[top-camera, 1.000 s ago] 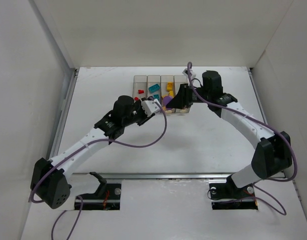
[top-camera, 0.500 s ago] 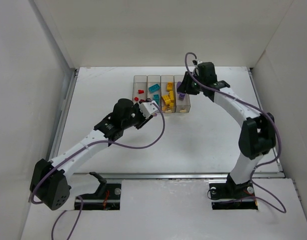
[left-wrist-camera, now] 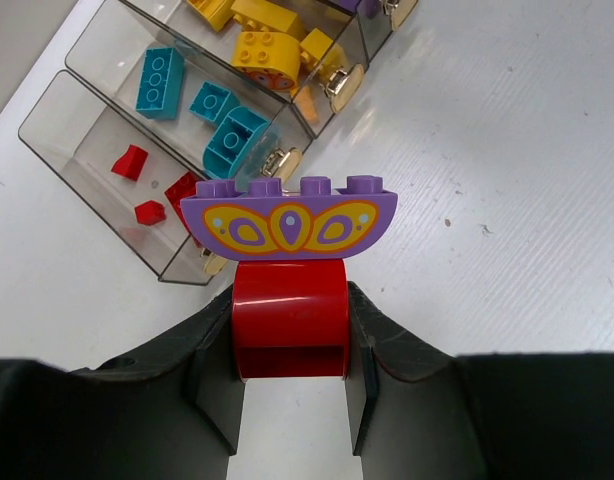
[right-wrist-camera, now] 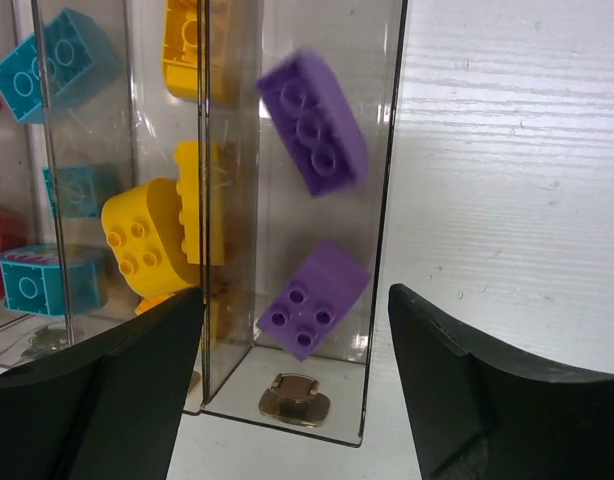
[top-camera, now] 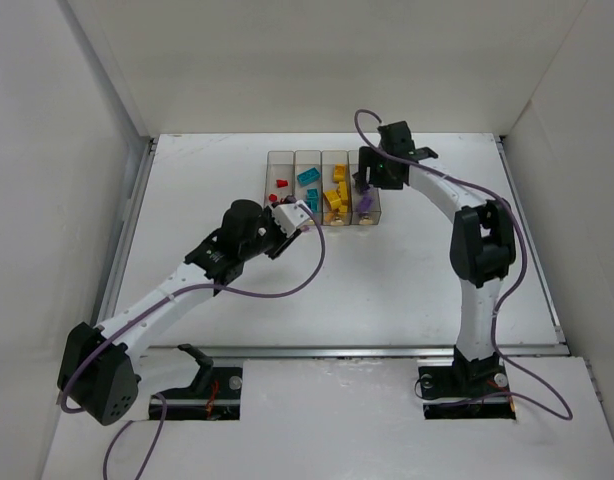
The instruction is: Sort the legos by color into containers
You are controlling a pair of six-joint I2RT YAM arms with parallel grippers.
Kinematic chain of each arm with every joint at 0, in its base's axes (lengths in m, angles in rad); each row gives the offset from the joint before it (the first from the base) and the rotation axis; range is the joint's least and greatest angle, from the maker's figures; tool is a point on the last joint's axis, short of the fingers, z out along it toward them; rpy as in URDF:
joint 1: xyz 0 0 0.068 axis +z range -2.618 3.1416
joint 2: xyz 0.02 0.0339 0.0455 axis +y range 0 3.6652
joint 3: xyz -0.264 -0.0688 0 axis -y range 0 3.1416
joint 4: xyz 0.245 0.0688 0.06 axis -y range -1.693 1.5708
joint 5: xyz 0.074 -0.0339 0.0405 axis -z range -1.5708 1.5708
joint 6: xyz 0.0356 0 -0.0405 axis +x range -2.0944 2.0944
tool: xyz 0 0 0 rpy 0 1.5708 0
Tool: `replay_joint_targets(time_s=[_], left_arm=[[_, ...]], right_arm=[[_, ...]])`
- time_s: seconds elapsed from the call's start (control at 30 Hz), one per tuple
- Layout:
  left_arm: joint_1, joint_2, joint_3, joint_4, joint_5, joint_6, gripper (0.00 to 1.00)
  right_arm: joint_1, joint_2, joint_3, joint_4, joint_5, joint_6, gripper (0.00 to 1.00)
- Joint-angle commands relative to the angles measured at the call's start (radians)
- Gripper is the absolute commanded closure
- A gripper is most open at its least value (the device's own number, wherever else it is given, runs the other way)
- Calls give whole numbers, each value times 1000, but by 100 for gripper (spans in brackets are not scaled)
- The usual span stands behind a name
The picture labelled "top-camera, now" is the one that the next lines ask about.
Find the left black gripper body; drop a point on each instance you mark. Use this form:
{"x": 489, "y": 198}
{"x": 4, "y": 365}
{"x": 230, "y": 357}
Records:
{"x": 278, "y": 245}

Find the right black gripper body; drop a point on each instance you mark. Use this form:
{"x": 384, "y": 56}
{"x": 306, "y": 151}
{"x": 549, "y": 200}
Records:
{"x": 363, "y": 178}

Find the purple lego brick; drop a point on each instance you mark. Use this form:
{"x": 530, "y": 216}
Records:
{"x": 365, "y": 204}

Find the teal lego brick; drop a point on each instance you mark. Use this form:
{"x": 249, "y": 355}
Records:
{"x": 308, "y": 176}

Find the yellow round patterned lego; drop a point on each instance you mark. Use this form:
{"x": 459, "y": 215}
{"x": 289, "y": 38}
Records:
{"x": 339, "y": 173}

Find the yellow lego stack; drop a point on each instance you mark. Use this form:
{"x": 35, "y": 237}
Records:
{"x": 337, "y": 205}

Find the teal lego block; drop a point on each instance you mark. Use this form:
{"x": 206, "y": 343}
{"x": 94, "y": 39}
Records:
{"x": 313, "y": 199}

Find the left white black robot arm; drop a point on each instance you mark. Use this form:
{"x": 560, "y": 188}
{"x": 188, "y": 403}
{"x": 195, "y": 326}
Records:
{"x": 105, "y": 368}

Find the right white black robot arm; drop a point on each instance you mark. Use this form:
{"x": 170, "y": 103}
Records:
{"x": 482, "y": 249}

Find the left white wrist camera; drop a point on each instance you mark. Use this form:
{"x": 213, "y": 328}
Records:
{"x": 291, "y": 217}

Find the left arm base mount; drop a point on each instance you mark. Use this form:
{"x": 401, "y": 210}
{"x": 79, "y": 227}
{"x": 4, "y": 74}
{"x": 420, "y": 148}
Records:
{"x": 214, "y": 393}

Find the metal rail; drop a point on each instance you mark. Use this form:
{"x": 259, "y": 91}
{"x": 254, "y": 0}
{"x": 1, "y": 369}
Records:
{"x": 554, "y": 350}

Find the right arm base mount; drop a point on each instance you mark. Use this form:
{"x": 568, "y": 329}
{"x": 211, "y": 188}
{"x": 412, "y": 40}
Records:
{"x": 464, "y": 390}

